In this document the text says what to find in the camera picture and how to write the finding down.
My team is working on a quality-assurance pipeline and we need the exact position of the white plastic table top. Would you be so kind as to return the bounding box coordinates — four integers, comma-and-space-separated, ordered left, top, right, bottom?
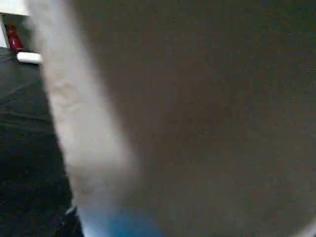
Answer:
25, 0, 316, 237

